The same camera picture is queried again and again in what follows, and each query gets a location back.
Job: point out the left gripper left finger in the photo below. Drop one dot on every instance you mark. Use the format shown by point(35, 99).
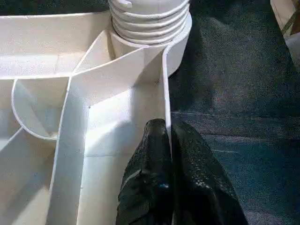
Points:
point(150, 175)

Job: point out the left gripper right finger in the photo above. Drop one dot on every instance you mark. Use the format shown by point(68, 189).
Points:
point(201, 182)

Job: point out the white plastic table top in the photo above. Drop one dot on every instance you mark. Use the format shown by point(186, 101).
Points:
point(82, 105)

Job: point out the white plastic table leg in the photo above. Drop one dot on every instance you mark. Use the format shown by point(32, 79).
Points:
point(150, 25)

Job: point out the black work mat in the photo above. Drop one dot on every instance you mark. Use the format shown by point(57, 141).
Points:
point(234, 93)

